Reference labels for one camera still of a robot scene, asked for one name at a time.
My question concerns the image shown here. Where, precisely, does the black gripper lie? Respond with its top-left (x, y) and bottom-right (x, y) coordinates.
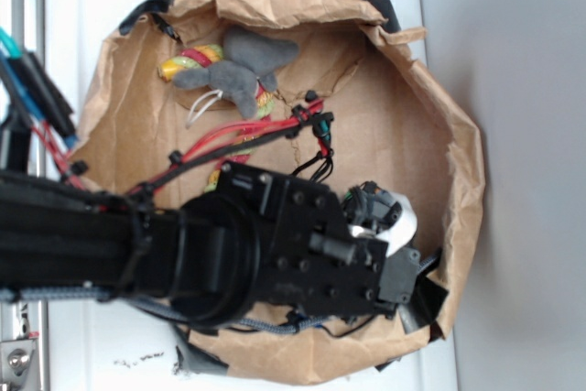
top-left (216, 162), bottom-right (420, 318)

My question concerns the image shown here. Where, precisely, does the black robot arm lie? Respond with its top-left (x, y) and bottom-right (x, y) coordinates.
top-left (1, 162), bottom-right (420, 331)

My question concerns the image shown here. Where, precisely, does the brown paper bag container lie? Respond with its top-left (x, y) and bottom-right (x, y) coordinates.
top-left (73, 0), bottom-right (485, 386)

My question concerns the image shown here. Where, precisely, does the grey plush toy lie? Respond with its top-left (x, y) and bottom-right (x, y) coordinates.
top-left (172, 26), bottom-right (299, 119)

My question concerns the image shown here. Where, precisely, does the white plastic tray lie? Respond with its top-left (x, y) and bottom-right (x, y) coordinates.
top-left (41, 0), bottom-right (462, 391)

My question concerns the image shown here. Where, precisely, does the red and black cable bundle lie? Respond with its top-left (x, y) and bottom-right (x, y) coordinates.
top-left (31, 88), bottom-right (336, 216)

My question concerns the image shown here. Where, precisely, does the multicolour twisted rope toy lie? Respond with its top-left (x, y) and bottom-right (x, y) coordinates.
top-left (157, 42), bottom-right (277, 194)

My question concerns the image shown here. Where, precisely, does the aluminium frame rail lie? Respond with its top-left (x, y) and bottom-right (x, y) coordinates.
top-left (1, 0), bottom-right (50, 390)

